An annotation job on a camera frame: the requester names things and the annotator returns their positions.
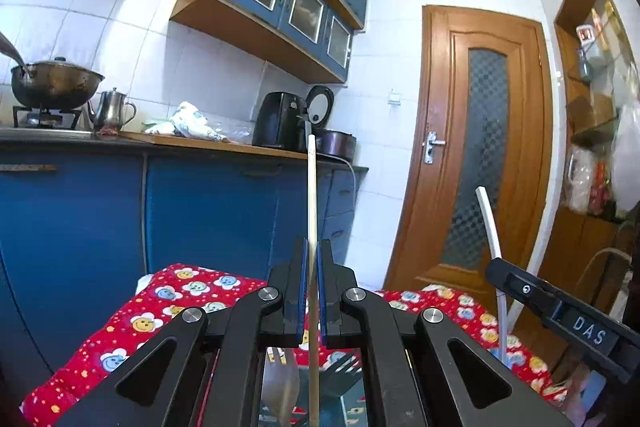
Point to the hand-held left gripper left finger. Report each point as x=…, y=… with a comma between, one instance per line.
x=302, y=302

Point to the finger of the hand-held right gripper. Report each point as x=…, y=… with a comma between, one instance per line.
x=515, y=282

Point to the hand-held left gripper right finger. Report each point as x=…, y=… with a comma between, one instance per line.
x=323, y=302

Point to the white chopstick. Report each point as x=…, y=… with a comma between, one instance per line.
x=492, y=237

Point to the metal spoon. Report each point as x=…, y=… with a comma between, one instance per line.
x=280, y=387

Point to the wooden chopstick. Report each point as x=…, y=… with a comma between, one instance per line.
x=313, y=207

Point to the light blue utensil organizer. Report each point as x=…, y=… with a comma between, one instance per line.
x=352, y=409

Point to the wooden door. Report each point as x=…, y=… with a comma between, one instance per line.
x=435, y=217

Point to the blue kitchen base cabinets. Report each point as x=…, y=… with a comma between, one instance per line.
x=200, y=217

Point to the red floral blanket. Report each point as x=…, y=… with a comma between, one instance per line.
x=150, y=322

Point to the black rice cooker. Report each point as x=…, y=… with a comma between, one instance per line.
x=335, y=142

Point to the white plastic bag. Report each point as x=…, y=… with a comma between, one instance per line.
x=627, y=157

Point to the black air fryer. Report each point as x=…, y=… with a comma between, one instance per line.
x=275, y=122

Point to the clear plastic bag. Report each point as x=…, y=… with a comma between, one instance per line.
x=235, y=132

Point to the wooden shelf unit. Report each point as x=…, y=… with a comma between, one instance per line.
x=580, y=107

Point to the white patterned cloth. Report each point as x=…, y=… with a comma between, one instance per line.
x=195, y=124

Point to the steel kettle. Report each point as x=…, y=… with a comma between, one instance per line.
x=110, y=112

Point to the gas stove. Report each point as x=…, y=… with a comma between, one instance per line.
x=45, y=117

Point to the dark metal wok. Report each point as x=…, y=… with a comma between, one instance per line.
x=55, y=84

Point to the white wall socket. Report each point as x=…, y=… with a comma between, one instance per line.
x=395, y=98

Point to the glass door wall cabinet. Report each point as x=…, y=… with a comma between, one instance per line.
x=270, y=2

